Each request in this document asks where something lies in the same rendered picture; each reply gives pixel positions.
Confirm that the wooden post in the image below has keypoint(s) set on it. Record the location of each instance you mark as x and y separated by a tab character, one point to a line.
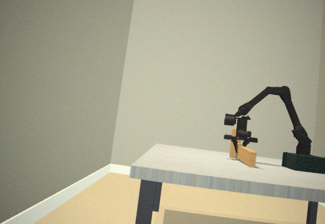
232	145

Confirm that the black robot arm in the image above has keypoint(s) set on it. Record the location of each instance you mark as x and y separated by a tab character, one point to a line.
304	142

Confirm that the brown wooden board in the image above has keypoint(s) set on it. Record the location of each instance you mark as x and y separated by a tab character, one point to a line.
246	155

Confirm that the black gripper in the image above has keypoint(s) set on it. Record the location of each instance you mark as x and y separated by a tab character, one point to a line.
234	139

